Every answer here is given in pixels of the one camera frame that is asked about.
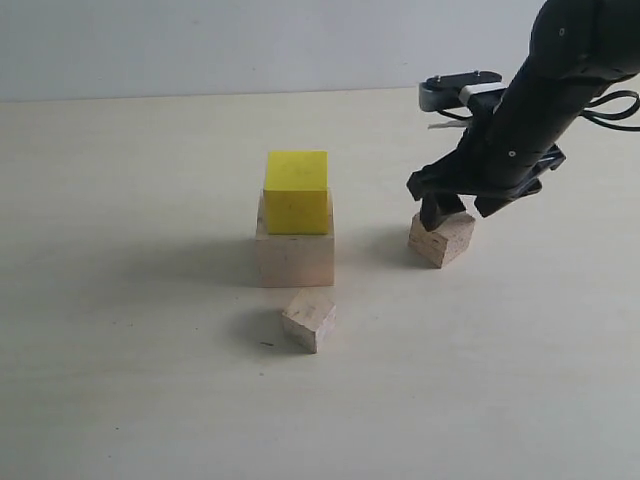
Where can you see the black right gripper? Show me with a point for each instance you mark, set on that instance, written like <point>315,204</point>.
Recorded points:
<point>511,135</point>

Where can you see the medium wooden cube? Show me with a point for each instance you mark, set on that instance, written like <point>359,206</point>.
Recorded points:
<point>443,245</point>

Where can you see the yellow cube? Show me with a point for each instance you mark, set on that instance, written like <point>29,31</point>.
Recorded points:
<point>296,192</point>

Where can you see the large pale wooden cube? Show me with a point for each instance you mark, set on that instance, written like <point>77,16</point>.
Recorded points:
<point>294,261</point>

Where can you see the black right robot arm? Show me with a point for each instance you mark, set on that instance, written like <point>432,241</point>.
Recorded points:
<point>577,51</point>

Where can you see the small wooden cube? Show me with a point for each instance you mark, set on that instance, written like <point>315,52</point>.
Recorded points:
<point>309,319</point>

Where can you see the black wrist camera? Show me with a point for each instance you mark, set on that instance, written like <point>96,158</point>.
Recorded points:
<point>445,92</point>

